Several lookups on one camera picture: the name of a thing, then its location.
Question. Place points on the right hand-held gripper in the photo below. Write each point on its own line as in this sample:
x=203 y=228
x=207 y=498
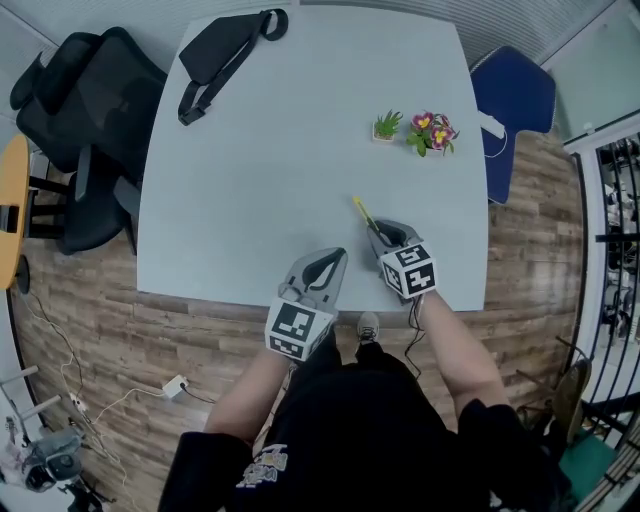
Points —
x=410 y=272

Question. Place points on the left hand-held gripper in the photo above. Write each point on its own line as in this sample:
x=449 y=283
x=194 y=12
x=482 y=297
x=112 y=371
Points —
x=297 y=325

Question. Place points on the person's right forearm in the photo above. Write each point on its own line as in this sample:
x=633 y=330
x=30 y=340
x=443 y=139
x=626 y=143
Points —
x=465 y=360

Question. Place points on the person's left forearm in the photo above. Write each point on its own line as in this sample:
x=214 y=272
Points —
x=250 y=395

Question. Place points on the person's right shoe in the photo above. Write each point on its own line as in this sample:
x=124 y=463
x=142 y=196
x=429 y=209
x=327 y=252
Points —
x=367 y=325

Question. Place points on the person's black trousers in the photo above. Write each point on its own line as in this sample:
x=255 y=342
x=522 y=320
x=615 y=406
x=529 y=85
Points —
x=320 y=350

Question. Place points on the grey square table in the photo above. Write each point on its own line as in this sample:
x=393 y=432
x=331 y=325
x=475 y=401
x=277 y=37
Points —
x=280 y=175

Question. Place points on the small green succulent pot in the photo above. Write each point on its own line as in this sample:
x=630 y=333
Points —
x=386 y=127

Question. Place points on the pink flowering plant pot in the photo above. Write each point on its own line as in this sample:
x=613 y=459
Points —
x=431 y=132

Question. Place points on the person's black shirt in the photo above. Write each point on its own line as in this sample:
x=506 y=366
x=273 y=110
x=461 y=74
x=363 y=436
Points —
x=365 y=445

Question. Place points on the white floor power adapter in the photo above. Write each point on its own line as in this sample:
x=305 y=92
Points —
x=174 y=387

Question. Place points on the blue chair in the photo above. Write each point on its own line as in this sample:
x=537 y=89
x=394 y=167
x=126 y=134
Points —
x=515 y=85

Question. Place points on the black metal railing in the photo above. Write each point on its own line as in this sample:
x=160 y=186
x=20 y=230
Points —
x=615 y=250

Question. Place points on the round dark stool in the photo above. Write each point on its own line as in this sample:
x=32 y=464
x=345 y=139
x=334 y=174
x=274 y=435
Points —
x=570 y=395

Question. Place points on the black sling bag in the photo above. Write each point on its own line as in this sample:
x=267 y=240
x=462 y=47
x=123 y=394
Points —
x=220 y=50

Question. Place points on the frosted glass door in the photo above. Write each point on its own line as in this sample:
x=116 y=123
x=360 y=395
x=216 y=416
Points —
x=595 y=75

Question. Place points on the black standing fan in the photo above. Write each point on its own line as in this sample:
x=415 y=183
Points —
x=23 y=275

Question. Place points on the small black box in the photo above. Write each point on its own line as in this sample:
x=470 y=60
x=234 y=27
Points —
x=9 y=218

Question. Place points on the round wooden side table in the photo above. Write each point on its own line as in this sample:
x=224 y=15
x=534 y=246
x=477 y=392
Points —
x=12 y=175

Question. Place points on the white stand frame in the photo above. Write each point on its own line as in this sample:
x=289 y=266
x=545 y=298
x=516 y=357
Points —
x=30 y=410

